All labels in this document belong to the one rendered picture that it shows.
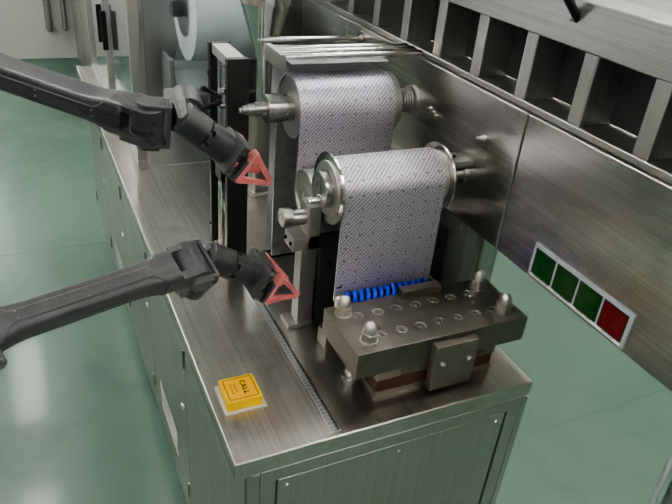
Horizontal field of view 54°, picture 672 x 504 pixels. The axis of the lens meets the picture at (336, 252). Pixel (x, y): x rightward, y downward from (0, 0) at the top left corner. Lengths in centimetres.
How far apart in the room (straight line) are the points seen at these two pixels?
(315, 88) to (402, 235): 37
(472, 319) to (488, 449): 33
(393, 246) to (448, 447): 44
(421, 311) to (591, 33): 61
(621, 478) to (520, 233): 151
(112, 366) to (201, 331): 137
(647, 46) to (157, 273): 85
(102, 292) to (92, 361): 178
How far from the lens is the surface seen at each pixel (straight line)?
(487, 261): 179
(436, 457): 148
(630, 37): 116
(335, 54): 151
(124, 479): 242
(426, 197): 138
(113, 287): 111
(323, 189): 130
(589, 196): 122
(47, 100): 124
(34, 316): 107
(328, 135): 149
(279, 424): 128
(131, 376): 278
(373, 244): 137
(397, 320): 135
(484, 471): 163
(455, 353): 135
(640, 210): 115
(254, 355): 143
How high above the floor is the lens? 181
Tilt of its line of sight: 30 degrees down
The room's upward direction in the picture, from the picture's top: 6 degrees clockwise
